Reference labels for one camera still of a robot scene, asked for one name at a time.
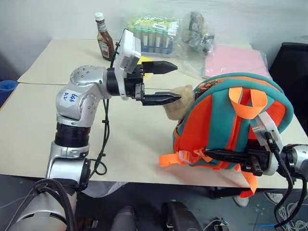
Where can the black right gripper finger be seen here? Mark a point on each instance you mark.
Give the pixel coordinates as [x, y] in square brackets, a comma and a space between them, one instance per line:
[228, 156]

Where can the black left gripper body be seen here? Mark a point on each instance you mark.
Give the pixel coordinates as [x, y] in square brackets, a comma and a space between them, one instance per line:
[134, 84]

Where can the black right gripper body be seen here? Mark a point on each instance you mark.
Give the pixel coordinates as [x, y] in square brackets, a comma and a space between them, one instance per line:
[258, 160]

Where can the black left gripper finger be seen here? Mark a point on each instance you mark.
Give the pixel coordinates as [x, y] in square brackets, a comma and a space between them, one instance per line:
[158, 67]
[158, 98]

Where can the orange and teal backpack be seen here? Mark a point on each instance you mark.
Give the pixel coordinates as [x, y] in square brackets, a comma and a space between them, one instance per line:
[211, 120]

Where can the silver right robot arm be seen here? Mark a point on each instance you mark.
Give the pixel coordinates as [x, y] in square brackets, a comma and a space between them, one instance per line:
[297, 158]

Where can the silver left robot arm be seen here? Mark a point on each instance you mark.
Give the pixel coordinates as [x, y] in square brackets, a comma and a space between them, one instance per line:
[79, 101]

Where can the yellow paper note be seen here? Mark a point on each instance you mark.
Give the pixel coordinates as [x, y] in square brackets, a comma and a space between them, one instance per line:
[145, 59]

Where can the beige fuzzy plush piece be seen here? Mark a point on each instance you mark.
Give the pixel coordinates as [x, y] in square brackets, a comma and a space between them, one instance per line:
[178, 111]

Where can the bagged rack of test tubes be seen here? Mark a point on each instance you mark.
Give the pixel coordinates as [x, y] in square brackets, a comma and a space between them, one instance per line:
[154, 36]

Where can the white shoe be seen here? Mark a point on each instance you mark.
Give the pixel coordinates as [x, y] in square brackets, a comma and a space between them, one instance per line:
[240, 201]

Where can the clear bag of metal parts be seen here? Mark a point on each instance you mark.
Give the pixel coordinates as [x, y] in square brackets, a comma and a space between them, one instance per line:
[195, 38]

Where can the ketchup bottle with white cap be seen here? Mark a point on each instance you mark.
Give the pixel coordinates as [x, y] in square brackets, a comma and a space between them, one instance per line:
[105, 41]

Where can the pink paper sheets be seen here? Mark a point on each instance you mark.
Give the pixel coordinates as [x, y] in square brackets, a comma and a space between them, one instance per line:
[235, 60]

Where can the black rounded shape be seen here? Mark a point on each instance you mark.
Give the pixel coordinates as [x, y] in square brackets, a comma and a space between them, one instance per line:
[180, 216]

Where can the black chair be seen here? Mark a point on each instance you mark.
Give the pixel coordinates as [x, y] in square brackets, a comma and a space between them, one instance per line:
[292, 79]

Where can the grey rounded shape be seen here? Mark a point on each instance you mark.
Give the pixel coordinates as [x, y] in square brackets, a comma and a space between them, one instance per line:
[124, 220]

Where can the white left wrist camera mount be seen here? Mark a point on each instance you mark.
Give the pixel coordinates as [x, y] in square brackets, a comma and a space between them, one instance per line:
[127, 50]

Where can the black table frame bar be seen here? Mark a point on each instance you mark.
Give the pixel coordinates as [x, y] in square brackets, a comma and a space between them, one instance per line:
[223, 192]

